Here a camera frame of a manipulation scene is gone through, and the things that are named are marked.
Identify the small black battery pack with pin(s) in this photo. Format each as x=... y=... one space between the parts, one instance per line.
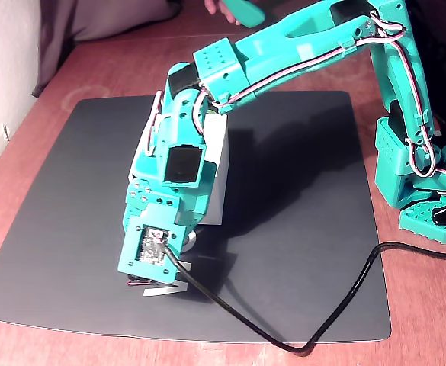
x=137 y=280

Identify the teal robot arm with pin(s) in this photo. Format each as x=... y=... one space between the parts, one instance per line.
x=302 y=34

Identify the white open cardboard box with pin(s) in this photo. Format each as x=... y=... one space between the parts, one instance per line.
x=217 y=152

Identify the person's hand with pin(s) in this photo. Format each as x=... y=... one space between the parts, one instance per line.
x=213 y=5

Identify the black mat with white letters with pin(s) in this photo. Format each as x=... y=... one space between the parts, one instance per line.
x=55 y=190

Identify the dark grey cloth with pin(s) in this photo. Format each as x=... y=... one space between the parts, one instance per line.
x=93 y=19

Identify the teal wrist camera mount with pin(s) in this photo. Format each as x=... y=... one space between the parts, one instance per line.
x=133 y=244

